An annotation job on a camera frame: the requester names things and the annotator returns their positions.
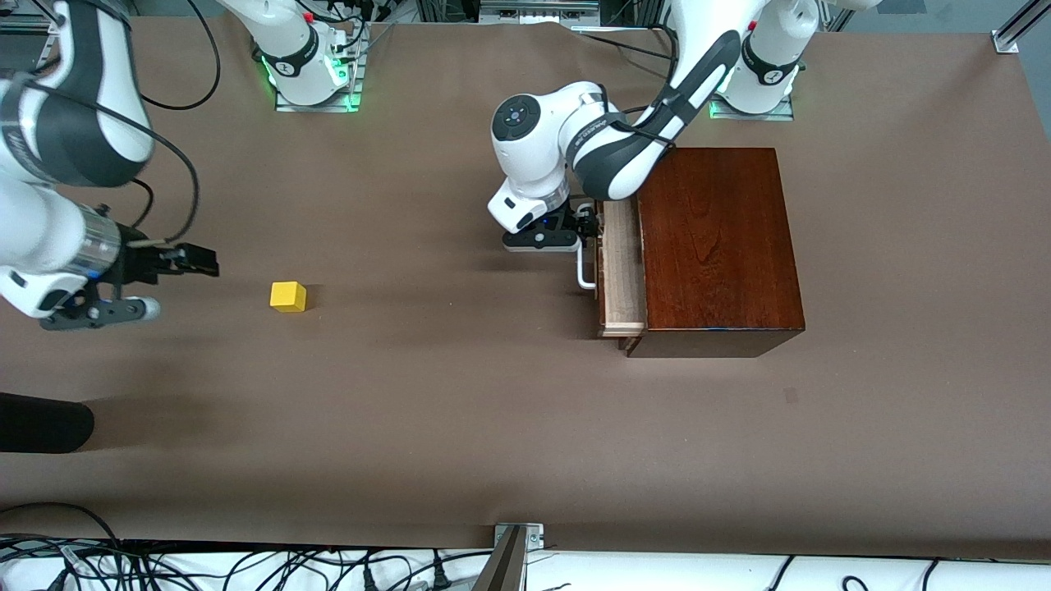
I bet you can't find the dark brown wooden cabinet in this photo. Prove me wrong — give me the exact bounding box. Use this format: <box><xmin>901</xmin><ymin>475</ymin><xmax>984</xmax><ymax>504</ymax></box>
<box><xmin>626</xmin><ymin>148</ymin><xmax>806</xmax><ymax>359</ymax></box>

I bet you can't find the black cylinder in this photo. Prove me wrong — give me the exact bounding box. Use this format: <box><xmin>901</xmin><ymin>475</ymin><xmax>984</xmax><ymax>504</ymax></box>
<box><xmin>0</xmin><ymin>392</ymin><xmax>95</xmax><ymax>454</ymax></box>

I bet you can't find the brown paper table cover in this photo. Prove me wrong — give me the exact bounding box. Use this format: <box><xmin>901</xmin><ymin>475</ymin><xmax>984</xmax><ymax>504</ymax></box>
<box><xmin>0</xmin><ymin>16</ymin><xmax>1051</xmax><ymax>563</ymax></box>

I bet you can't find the grey mounting pole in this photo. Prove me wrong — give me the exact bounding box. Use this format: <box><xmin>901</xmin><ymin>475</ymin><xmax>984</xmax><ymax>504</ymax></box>
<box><xmin>472</xmin><ymin>527</ymin><xmax>527</xmax><ymax>591</ymax></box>

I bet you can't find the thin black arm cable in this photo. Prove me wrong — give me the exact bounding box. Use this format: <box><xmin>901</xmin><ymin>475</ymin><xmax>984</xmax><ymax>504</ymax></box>
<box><xmin>130</xmin><ymin>179</ymin><xmax>155</xmax><ymax>231</ymax></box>

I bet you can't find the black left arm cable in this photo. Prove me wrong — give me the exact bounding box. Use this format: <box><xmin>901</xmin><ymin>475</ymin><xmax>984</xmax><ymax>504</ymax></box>
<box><xmin>604</xmin><ymin>16</ymin><xmax>684</xmax><ymax>150</ymax></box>

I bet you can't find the black cable to arm base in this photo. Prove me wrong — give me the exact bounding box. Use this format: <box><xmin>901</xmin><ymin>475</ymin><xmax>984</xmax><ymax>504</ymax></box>
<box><xmin>575</xmin><ymin>31</ymin><xmax>676</xmax><ymax>63</ymax></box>
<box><xmin>324</xmin><ymin>0</ymin><xmax>387</xmax><ymax>63</ymax></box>

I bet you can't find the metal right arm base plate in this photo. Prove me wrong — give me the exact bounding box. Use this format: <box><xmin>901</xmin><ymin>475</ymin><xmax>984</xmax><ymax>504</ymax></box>
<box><xmin>275</xmin><ymin>78</ymin><xmax>363</xmax><ymax>113</ymax></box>

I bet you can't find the black looping arm cable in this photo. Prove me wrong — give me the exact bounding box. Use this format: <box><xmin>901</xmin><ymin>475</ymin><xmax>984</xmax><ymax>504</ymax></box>
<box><xmin>135</xmin><ymin>0</ymin><xmax>223</xmax><ymax>112</ymax></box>

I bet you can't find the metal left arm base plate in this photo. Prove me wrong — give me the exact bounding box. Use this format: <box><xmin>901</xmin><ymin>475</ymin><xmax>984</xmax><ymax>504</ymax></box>
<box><xmin>709</xmin><ymin>92</ymin><xmax>796</xmax><ymax>121</ymax></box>

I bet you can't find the aluminium frame rail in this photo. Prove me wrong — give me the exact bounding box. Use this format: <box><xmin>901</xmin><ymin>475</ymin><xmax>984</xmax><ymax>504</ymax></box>
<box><xmin>0</xmin><ymin>10</ymin><xmax>60</xmax><ymax>35</ymax></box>
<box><xmin>992</xmin><ymin>0</ymin><xmax>1051</xmax><ymax>54</ymax></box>

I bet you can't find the metal bracket plate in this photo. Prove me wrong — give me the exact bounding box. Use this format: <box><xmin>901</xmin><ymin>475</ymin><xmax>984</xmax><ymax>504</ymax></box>
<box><xmin>493</xmin><ymin>523</ymin><xmax>544</xmax><ymax>552</ymax></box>

